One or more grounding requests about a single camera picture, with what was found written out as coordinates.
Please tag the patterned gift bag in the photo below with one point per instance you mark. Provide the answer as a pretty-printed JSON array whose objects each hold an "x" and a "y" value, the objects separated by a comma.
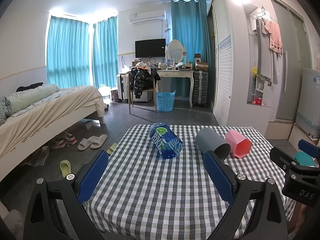
[{"x": 114, "y": 95}]

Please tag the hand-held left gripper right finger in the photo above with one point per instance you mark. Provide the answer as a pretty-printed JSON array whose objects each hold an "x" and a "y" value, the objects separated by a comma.
[{"x": 219, "y": 180}]

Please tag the white towel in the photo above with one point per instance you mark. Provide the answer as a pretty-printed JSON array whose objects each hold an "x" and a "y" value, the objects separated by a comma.
[{"x": 275, "y": 67}]

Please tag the wooden chair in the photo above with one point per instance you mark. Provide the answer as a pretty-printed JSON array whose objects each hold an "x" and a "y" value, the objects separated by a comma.
[{"x": 131, "y": 100}]

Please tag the grey slipper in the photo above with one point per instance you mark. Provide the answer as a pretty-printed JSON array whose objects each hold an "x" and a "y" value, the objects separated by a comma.
[
  {"x": 86, "y": 143},
  {"x": 99, "y": 141}
]

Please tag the teal cup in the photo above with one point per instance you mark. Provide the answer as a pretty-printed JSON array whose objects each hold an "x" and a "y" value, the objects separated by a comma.
[{"x": 305, "y": 160}]

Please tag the white sneaker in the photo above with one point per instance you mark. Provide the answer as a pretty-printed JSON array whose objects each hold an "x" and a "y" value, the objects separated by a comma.
[
  {"x": 58, "y": 143},
  {"x": 70, "y": 138}
]

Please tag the pale green bolster pillow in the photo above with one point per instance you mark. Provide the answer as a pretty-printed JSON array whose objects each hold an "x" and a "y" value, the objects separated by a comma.
[{"x": 32, "y": 97}]

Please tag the blue plastic bottle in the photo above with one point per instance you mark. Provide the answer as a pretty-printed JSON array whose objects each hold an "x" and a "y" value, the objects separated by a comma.
[{"x": 165, "y": 140}]

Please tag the white oval mirror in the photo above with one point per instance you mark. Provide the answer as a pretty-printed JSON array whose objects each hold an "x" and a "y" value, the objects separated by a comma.
[{"x": 176, "y": 51}]

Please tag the white dressing table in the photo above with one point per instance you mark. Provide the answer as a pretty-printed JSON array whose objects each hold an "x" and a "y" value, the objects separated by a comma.
[{"x": 175, "y": 74}]

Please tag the pile of clothes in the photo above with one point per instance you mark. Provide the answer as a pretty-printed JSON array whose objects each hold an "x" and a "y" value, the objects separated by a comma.
[{"x": 141, "y": 64}]

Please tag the white photo frame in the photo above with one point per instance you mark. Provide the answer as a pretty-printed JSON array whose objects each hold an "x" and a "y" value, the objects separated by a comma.
[{"x": 170, "y": 61}]

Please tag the black jacket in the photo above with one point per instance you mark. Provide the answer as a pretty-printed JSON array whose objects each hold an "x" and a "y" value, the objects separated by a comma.
[{"x": 140, "y": 81}]

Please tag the white air conditioner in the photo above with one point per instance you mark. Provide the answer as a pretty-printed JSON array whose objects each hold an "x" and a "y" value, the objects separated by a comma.
[{"x": 147, "y": 16}]

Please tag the green slipper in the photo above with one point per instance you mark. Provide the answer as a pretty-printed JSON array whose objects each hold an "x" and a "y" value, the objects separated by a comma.
[
  {"x": 65, "y": 168},
  {"x": 112, "y": 148}
]

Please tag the grey cup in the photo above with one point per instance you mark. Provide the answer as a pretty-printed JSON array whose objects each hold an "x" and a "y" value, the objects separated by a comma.
[{"x": 212, "y": 140}]

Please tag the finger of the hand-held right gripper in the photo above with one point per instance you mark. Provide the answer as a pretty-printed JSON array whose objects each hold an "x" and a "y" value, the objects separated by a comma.
[
  {"x": 278, "y": 157},
  {"x": 309, "y": 147}
]

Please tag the grey checkered tablecloth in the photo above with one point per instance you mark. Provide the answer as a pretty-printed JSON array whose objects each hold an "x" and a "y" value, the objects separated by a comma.
[{"x": 160, "y": 192}]

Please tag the black television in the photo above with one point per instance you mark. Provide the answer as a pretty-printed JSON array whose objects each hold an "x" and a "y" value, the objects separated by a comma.
[{"x": 150, "y": 48}]

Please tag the white suitcase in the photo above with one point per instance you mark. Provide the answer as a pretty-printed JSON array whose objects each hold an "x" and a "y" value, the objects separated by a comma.
[{"x": 122, "y": 87}]

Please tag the blue laundry basket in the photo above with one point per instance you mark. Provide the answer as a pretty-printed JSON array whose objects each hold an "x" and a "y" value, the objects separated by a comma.
[{"x": 165, "y": 102}]

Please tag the teal curtain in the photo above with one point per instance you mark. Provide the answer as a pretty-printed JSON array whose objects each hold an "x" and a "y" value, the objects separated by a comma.
[
  {"x": 105, "y": 52},
  {"x": 190, "y": 35},
  {"x": 67, "y": 52}
]

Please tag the clear plastic bag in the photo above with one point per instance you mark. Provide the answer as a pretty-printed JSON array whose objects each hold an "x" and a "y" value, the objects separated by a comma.
[{"x": 37, "y": 156}]

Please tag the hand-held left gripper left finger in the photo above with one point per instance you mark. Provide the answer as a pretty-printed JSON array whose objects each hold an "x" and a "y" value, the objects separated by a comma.
[{"x": 92, "y": 178}]

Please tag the frosted glass door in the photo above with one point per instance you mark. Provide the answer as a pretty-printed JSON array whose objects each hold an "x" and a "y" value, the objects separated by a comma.
[{"x": 290, "y": 55}]

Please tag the grey towel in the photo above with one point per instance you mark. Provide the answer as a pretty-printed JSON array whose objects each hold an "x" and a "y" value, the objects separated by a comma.
[{"x": 265, "y": 57}]

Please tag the cardboard box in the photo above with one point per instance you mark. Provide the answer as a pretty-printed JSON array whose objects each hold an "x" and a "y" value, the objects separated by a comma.
[{"x": 201, "y": 65}]

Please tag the person's right forearm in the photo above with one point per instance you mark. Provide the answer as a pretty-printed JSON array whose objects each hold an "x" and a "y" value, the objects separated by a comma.
[{"x": 300, "y": 217}]

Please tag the white wardrobe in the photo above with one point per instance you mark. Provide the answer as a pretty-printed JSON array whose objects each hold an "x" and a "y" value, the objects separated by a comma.
[{"x": 225, "y": 55}]

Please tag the dark cloth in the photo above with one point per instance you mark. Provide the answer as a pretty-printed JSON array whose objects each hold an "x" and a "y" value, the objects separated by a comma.
[{"x": 28, "y": 87}]

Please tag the white bed with beige sheet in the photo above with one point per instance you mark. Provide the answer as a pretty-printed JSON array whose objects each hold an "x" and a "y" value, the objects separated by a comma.
[{"x": 50, "y": 112}]

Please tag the grey suitcase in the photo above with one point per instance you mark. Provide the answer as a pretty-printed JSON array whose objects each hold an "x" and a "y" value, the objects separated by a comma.
[{"x": 200, "y": 87}]

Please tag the pink towel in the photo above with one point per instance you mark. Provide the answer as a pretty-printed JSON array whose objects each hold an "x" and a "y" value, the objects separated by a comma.
[{"x": 275, "y": 36}]

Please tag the green checkered pillow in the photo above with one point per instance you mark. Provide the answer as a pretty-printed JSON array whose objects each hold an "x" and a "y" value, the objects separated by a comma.
[{"x": 3, "y": 110}]

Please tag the pink faceted cup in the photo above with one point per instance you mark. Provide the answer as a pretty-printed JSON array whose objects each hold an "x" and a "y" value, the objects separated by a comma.
[{"x": 237, "y": 143}]

